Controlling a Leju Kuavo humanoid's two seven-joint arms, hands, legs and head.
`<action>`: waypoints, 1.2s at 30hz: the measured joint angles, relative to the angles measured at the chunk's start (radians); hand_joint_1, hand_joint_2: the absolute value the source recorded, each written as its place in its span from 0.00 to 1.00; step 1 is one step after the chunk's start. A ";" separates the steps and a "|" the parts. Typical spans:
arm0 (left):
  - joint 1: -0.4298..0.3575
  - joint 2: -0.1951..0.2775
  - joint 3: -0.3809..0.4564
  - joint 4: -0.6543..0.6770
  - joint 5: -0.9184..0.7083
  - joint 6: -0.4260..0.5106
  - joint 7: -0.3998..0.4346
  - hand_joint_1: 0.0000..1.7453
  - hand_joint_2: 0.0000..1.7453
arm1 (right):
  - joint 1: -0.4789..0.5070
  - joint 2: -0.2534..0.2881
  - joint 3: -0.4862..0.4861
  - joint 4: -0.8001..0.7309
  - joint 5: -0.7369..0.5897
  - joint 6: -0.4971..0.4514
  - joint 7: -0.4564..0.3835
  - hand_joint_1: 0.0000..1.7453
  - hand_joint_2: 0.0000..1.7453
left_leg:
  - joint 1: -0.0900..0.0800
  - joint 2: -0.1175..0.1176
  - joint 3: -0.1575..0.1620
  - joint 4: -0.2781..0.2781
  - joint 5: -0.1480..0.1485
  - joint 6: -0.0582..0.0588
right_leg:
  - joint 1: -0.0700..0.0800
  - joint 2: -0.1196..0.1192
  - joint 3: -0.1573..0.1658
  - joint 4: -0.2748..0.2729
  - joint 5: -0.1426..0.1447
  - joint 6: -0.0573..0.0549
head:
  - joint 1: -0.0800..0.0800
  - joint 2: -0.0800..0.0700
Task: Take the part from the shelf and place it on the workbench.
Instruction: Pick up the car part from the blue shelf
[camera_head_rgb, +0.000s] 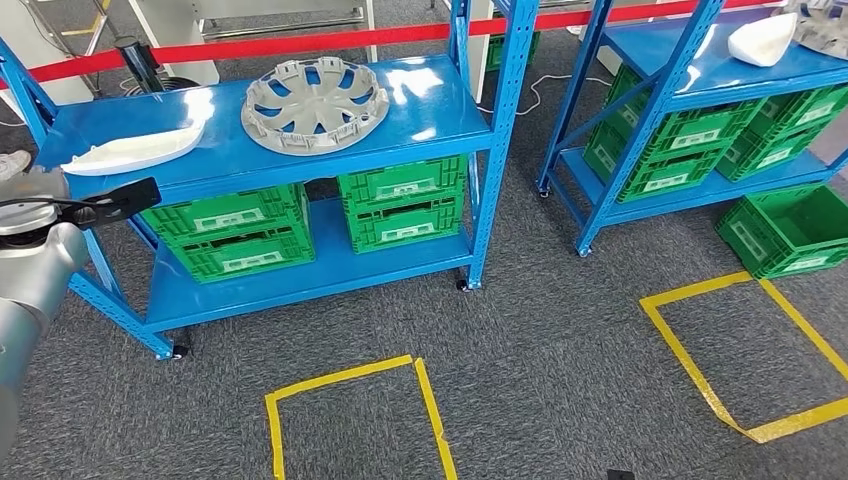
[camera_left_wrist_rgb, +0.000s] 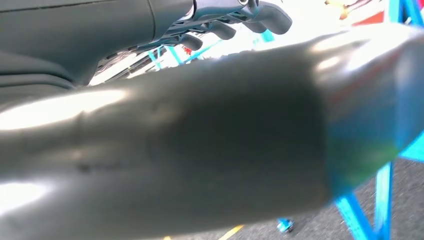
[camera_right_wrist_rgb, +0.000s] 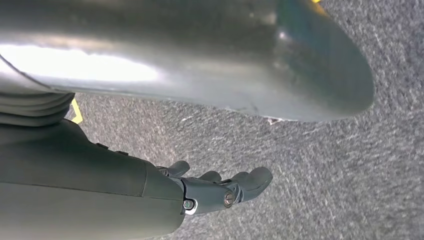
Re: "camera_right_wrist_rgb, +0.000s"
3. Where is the yellow floor tape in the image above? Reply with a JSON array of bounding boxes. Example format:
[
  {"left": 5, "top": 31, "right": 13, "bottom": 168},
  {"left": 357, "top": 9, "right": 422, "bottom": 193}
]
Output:
[{"left": 70, "top": 98, "right": 84, "bottom": 125}]

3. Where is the robot body shell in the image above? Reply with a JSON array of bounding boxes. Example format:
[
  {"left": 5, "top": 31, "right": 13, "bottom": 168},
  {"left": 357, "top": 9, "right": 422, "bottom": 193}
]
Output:
[{"left": 0, "top": 0, "right": 376, "bottom": 123}]

